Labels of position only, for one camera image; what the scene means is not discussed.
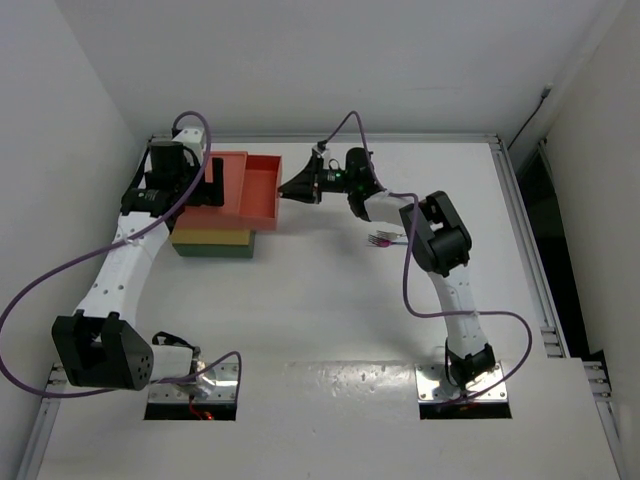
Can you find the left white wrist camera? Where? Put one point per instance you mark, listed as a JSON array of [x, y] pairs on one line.
[[191, 137]]

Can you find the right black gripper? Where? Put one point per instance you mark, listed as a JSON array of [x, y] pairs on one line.
[[303, 188]]

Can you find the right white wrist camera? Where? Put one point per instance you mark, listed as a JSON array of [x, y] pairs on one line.
[[321, 150]]

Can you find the pink metallic fork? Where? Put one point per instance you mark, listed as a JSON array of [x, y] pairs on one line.
[[385, 241]]

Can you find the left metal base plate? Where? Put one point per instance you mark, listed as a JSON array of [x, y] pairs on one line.
[[216, 386]]

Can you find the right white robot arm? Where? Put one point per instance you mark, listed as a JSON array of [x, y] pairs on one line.
[[438, 242]]

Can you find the green bottom drawer box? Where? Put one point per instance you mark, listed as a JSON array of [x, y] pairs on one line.
[[216, 251]]

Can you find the silver metal fork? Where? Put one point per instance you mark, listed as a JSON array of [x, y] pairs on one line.
[[389, 234]]

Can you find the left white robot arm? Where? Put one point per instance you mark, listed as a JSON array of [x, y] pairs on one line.
[[98, 345]]

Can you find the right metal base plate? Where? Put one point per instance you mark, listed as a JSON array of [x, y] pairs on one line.
[[433, 387]]

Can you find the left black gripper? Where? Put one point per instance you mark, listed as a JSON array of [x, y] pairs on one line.
[[207, 193]]

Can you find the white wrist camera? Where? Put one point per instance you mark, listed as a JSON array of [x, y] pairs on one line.
[[191, 137], [321, 150]]

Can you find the metal base plate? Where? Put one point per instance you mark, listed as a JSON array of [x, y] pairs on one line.
[[433, 387], [216, 386]]

